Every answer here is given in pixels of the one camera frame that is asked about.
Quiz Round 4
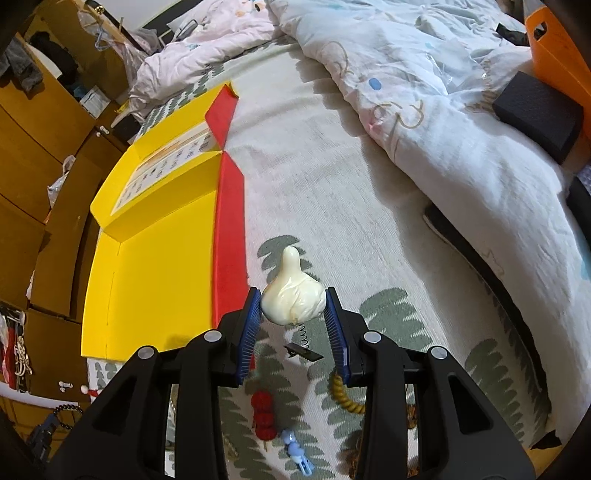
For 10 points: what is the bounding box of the black bead bracelet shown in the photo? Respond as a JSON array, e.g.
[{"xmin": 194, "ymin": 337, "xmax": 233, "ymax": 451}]
[{"xmin": 53, "ymin": 404, "xmax": 86, "ymax": 430}]

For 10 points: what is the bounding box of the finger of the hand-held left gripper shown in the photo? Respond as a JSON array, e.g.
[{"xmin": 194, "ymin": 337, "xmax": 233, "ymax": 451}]
[{"xmin": 25, "ymin": 413, "xmax": 63, "ymax": 450}]

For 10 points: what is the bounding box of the brown coil hair tie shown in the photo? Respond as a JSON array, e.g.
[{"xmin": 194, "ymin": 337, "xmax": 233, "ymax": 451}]
[{"xmin": 329, "ymin": 373, "xmax": 368, "ymax": 414}]

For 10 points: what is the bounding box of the orange plastic bin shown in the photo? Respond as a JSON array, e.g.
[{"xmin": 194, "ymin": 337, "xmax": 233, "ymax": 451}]
[{"xmin": 525, "ymin": 0, "xmax": 591, "ymax": 121}]

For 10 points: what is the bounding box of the blue chain hair clip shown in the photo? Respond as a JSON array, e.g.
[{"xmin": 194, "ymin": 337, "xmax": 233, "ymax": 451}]
[{"xmin": 281, "ymin": 428, "xmax": 315, "ymax": 476}]

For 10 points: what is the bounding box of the clear plastic bag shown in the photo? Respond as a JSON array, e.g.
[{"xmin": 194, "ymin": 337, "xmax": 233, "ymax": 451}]
[{"xmin": 120, "ymin": 41, "xmax": 153, "ymax": 88}]

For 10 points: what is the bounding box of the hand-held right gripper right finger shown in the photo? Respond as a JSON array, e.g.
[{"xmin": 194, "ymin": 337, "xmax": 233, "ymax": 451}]
[{"xmin": 323, "ymin": 286, "xmax": 536, "ymax": 480}]

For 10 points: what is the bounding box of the wooden wardrobe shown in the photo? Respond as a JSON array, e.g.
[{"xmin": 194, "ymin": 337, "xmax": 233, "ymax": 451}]
[{"xmin": 0, "ymin": 0, "xmax": 134, "ymax": 462}]

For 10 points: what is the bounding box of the white duck hair clip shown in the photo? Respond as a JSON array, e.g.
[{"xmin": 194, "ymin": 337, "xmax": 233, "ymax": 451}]
[{"xmin": 261, "ymin": 246, "xmax": 328, "ymax": 363}]

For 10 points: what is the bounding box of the yellow cardboard box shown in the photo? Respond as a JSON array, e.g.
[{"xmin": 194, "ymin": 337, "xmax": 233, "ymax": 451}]
[{"xmin": 81, "ymin": 80, "xmax": 252, "ymax": 361}]

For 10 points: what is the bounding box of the dark hanging clothing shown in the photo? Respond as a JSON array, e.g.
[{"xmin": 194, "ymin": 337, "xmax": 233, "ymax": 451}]
[{"xmin": 2, "ymin": 34, "xmax": 79, "ymax": 93}]

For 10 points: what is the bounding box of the white plastic bag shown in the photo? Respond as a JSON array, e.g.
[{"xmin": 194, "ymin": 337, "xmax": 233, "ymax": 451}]
[{"xmin": 46, "ymin": 154, "xmax": 77, "ymax": 204}]

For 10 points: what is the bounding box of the pile of small trinkets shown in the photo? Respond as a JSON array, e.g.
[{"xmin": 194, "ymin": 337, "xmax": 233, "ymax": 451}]
[{"xmin": 0, "ymin": 302, "xmax": 35, "ymax": 388}]

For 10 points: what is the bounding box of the light blue printed quilt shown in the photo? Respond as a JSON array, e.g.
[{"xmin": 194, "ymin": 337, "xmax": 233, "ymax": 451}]
[{"xmin": 268, "ymin": 0, "xmax": 591, "ymax": 444}]

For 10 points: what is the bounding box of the light blue paper bag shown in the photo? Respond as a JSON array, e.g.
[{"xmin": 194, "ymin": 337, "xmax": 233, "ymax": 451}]
[{"xmin": 78, "ymin": 85, "xmax": 112, "ymax": 118}]

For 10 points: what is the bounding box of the brown bead bracelet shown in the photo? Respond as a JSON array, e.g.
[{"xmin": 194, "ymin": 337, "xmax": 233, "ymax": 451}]
[{"xmin": 345, "ymin": 401, "xmax": 420, "ymax": 467}]

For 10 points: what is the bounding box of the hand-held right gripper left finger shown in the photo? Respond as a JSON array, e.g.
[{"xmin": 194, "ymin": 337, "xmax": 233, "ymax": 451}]
[{"xmin": 46, "ymin": 286, "xmax": 263, "ymax": 480}]

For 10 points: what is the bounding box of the black foam block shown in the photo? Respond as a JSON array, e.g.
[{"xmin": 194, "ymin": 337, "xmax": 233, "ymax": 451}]
[{"xmin": 492, "ymin": 71, "xmax": 583, "ymax": 164}]

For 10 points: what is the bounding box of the red berry hair clip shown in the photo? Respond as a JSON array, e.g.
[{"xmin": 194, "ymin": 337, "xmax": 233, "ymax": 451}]
[{"xmin": 252, "ymin": 389, "xmax": 278, "ymax": 450}]

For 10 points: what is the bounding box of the pink quilt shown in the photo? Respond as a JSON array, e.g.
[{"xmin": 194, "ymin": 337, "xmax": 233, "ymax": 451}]
[{"xmin": 129, "ymin": 0, "xmax": 296, "ymax": 121}]

